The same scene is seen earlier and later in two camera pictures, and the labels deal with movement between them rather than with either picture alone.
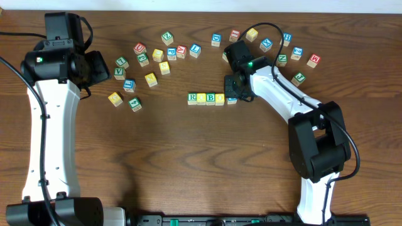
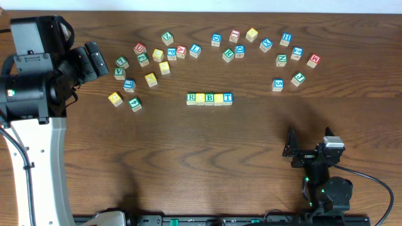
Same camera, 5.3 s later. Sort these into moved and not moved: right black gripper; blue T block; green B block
Moved: blue T block; right black gripper
Not moved: green B block
